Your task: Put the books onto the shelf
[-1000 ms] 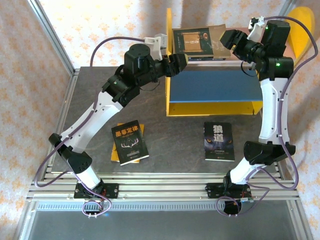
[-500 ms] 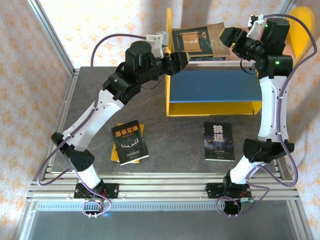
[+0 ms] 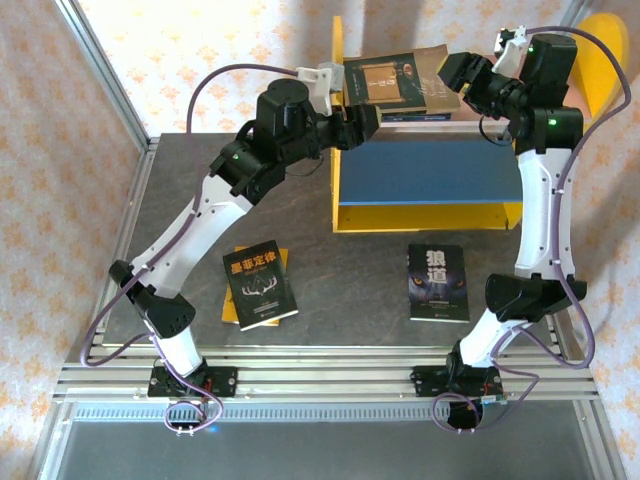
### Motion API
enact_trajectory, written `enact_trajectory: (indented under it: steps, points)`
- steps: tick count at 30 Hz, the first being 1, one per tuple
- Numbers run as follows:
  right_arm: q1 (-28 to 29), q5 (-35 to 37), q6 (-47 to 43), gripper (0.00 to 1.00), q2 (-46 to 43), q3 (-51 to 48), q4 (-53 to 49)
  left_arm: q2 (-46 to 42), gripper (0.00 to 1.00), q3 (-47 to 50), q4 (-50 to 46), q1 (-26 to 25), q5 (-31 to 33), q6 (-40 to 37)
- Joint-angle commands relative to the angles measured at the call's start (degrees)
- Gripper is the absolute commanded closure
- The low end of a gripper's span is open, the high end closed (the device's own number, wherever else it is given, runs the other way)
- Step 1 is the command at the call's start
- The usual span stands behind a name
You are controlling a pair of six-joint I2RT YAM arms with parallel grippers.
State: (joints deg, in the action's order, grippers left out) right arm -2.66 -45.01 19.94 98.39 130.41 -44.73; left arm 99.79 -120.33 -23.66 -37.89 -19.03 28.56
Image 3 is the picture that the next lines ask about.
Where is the green brown scroll book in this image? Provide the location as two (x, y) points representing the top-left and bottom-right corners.
(342, 43), (464, 115)

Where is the black antler book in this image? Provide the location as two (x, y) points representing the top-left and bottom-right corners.
(222, 239), (300, 332)

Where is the dark wolf eyes book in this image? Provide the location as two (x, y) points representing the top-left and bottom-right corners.
(406, 243), (472, 325)

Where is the yellow cartoon book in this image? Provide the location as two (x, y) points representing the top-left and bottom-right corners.
(221, 245), (290, 327)

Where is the yellow pink blue bookshelf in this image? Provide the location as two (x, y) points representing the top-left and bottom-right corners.
(331, 12), (631, 235)

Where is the grey metal sheet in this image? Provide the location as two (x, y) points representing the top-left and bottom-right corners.
(37, 419), (629, 480)

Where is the aluminium corner post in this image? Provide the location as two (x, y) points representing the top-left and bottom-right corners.
(544, 0), (596, 54)
(53, 0), (152, 151)

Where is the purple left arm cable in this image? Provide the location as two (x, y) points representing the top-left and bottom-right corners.
(78, 63), (301, 436)

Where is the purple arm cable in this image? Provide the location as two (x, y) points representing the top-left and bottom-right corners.
(431, 25), (630, 436)
(78, 63), (301, 436)

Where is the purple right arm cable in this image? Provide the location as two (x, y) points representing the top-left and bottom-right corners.
(431, 25), (630, 436)

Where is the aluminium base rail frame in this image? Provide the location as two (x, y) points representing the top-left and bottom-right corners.
(52, 343), (601, 407)

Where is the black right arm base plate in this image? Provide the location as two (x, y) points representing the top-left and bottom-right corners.
(410, 364), (504, 400)

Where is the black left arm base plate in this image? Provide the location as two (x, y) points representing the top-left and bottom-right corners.
(148, 366), (237, 400)

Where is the grey slotted cable duct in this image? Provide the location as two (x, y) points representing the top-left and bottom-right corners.
(64, 403), (581, 424)

